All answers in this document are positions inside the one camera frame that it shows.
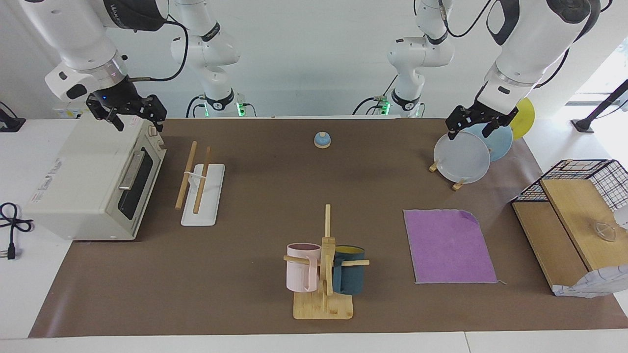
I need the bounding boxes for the purple and grey towel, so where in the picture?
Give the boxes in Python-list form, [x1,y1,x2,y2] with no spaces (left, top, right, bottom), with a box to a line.
[403,209,507,285]

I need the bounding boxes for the wooden plate rack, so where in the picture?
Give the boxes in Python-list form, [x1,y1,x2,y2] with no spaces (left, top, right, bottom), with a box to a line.
[428,161,467,191]

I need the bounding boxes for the white towel rack wooden rods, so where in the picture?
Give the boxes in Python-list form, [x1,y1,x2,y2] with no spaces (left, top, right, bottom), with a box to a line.
[175,141,226,227]

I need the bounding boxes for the light blue plate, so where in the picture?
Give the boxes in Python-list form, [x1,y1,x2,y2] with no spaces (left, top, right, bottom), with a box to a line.
[464,123,514,163]

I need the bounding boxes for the grey plate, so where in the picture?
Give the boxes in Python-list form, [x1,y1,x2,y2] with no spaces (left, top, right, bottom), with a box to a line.
[434,130,491,184]

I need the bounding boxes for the yellow plate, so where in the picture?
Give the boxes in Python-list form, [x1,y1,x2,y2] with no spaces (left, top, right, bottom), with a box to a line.
[509,97,536,140]

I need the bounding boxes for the beige toaster oven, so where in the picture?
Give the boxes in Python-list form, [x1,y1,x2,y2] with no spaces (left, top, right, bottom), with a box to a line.
[22,114,167,242]

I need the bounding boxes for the black stand leg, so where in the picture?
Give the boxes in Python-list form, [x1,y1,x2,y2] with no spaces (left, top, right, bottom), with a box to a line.
[572,78,628,133]

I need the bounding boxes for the wooden shelf box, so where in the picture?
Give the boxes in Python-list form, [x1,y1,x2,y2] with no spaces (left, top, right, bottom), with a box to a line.
[511,179,628,295]

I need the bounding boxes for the brown table mat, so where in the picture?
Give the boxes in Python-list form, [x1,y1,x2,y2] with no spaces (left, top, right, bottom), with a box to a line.
[28,118,628,339]

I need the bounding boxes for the clear glass lid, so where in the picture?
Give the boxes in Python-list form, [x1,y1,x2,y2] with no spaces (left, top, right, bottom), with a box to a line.
[591,221,617,242]

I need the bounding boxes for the dark blue mug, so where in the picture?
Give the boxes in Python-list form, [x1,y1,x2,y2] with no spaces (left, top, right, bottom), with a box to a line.
[332,245,366,295]

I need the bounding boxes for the white patterned paper sheet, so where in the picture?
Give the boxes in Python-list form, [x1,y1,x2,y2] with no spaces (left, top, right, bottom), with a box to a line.
[552,265,628,298]

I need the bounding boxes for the pink mug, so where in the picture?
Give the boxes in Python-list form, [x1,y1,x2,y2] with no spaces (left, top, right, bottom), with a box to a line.
[287,243,322,293]

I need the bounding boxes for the wooden mug tree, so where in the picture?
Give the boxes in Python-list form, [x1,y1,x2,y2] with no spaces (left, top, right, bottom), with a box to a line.
[283,204,370,320]

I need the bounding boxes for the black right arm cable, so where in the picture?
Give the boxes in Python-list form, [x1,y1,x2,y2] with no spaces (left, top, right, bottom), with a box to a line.
[129,15,189,82]

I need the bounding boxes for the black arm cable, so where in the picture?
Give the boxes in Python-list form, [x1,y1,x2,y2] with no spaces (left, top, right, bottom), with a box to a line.
[129,15,189,82]
[439,0,494,38]

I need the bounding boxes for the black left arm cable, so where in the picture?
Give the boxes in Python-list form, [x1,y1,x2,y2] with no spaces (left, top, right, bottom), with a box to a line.
[439,0,494,38]

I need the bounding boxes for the black clamp mount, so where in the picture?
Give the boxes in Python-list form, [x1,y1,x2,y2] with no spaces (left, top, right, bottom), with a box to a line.
[0,101,26,133]

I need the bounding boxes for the black wire basket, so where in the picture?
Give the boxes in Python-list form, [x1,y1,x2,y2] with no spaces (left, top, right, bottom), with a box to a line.
[511,159,628,211]

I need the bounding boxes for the black power cable with plug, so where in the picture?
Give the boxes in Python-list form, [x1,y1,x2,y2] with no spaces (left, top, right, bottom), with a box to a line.
[0,202,34,260]

